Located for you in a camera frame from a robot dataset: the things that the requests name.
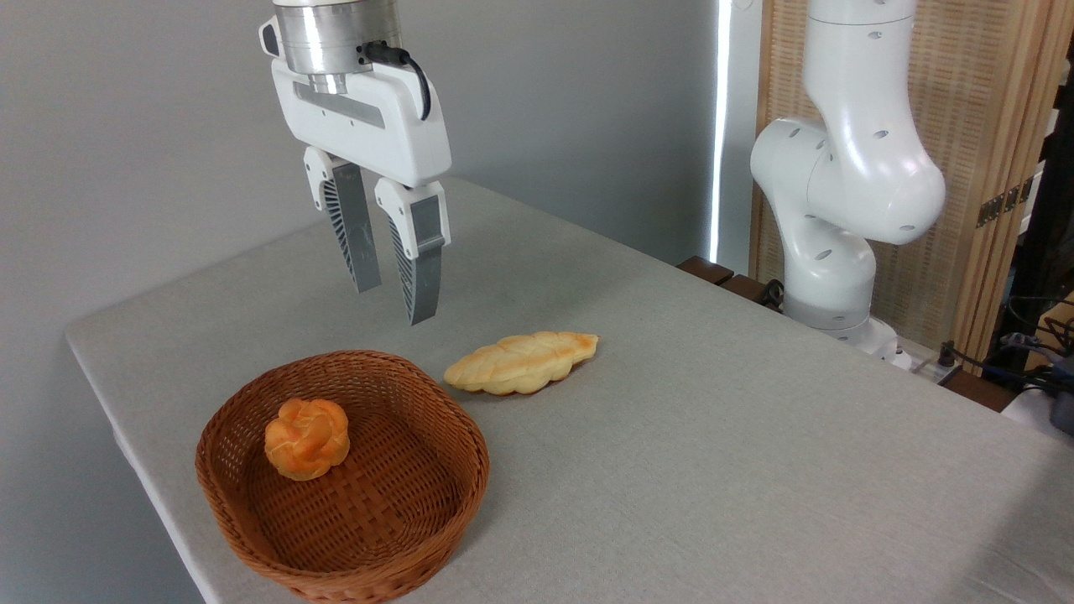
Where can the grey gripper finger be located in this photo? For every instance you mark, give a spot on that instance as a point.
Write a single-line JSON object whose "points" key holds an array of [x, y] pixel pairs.
{"points": [[424, 243], [354, 222]]}

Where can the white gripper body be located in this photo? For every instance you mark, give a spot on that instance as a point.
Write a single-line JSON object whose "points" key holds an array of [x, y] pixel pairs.
{"points": [[386, 134]]}

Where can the long pale braided bread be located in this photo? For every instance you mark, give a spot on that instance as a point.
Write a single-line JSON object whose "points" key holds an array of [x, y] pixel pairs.
{"points": [[520, 362]]}

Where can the round orange knotted bread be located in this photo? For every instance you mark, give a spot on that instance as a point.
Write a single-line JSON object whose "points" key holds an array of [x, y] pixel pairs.
{"points": [[307, 439]]}

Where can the dark wooden block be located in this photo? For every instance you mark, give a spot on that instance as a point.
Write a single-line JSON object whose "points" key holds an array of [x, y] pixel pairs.
{"points": [[977, 390], [705, 270], [747, 289]]}

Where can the brown woven wicker basket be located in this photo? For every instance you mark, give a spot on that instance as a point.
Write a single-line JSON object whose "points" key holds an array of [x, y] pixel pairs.
{"points": [[336, 528]]}

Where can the grey tablecloth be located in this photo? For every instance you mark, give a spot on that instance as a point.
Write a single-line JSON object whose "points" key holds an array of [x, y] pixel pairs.
{"points": [[713, 461]]}

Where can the wooden rattan folding screen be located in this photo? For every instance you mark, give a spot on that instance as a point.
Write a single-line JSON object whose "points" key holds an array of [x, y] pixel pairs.
{"points": [[965, 84]]}

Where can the dark metal screen hinge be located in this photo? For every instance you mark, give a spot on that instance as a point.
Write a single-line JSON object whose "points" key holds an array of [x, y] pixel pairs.
{"points": [[1003, 203]]}

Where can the black upright stand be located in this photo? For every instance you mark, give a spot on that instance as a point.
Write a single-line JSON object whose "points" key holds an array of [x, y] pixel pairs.
{"points": [[1045, 235]]}

